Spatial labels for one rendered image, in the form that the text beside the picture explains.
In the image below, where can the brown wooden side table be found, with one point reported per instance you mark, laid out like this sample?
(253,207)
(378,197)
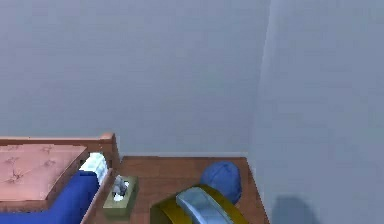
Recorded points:
(160,176)

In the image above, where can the blue round ball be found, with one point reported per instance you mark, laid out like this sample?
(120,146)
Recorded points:
(222,180)

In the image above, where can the white pillow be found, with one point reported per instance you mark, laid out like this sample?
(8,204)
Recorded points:
(96,164)

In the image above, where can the olive green tissue box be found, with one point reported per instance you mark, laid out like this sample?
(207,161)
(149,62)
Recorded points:
(123,196)

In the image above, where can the blue blanket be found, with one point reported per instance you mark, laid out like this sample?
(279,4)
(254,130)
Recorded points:
(71,200)

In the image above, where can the brown wooden bed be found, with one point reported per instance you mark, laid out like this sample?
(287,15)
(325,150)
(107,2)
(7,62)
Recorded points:
(40,166)

